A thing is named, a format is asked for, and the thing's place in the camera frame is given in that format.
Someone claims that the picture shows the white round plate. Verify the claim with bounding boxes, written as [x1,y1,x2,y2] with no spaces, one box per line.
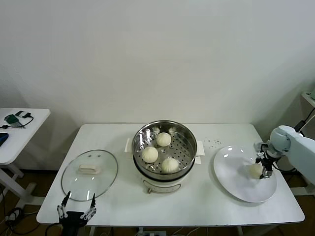
[213,145,278,204]

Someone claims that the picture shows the white shelf stand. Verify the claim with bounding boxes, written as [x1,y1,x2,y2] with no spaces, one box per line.
[288,90,315,197]

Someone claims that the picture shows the stainless steel steamer basket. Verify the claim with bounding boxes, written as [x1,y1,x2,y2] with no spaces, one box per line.
[132,119,198,179]

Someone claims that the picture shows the white power strip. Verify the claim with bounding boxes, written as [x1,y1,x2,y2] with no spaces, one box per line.
[141,230,167,236]

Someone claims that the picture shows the white steamed baozi bun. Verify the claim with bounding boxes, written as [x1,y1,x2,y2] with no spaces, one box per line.
[156,132,172,148]
[161,157,180,174]
[141,146,159,163]
[250,163,264,179]

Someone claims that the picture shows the white side table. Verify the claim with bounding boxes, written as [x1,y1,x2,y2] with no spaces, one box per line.
[0,108,52,209]

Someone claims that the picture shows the small green device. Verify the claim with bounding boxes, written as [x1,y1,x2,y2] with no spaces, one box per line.
[4,114,20,126]

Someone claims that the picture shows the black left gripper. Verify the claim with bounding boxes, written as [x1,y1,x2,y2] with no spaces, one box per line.
[56,191,97,236]

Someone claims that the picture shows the white electric cooker pot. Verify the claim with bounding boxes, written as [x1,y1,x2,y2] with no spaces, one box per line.
[125,137,206,195]

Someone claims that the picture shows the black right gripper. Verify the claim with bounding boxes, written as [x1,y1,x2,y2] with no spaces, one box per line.
[255,152,276,179]

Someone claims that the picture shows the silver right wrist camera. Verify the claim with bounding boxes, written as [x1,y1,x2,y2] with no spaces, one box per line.
[254,141,269,154]

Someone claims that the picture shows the black power adapter cable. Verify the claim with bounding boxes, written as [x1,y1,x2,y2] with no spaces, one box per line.
[278,108,315,173]

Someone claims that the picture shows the thin black cable with plug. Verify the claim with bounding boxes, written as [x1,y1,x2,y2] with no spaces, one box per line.
[0,112,34,130]

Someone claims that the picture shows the dark blue object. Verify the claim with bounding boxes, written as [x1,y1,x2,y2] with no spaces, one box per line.
[0,132,10,148]

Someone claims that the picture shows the glass lid with cream handle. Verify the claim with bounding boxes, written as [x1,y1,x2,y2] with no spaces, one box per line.
[61,149,119,202]

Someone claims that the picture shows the floor cables with white plug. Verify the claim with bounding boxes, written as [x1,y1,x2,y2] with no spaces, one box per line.
[3,206,26,229]

